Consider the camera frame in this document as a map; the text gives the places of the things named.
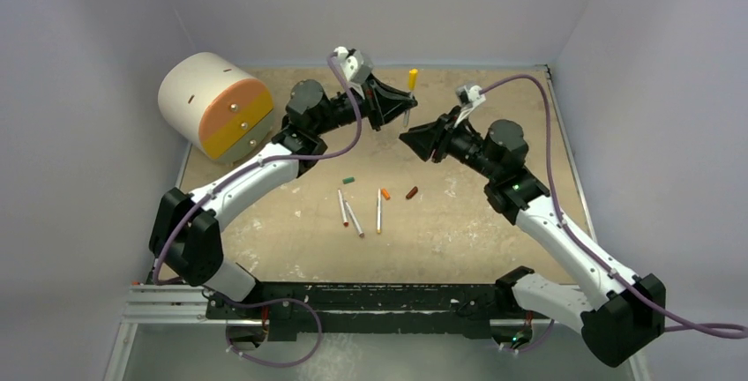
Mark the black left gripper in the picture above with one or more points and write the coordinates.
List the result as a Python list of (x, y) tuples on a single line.
[(382, 102)]

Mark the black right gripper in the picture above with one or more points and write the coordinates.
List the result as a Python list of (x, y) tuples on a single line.
[(443, 138)]

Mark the yellow pen cap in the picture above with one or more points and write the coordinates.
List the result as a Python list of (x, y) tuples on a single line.
[(412, 79)]

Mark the white pen orange tip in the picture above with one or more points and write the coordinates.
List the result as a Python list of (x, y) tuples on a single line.
[(379, 212)]

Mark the white pen grey tip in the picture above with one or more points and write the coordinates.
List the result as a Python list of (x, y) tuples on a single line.
[(353, 219)]

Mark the white pen yellow tip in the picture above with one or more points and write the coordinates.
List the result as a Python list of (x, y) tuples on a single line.
[(406, 115)]

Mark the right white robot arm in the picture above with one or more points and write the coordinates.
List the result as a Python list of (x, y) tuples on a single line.
[(608, 304)]

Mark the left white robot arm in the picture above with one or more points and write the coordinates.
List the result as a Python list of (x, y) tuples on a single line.
[(186, 234)]

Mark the brown pen cap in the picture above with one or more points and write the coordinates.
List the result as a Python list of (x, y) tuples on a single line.
[(412, 193)]

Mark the white pen red tip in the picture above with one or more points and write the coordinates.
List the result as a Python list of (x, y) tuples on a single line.
[(343, 210)]

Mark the round cream drawer cabinet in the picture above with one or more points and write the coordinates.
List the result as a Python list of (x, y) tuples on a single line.
[(195, 98)]

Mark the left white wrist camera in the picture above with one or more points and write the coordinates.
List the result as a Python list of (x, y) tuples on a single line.
[(355, 65)]

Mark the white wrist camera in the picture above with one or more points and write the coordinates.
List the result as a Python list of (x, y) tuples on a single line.
[(355, 65), (470, 98)]

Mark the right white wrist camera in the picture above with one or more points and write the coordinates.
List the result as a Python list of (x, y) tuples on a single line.
[(470, 98)]

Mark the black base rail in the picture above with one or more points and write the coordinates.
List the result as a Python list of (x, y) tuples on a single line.
[(284, 310)]

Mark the aluminium frame rail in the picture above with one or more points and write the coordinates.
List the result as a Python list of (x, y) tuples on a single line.
[(150, 306)]

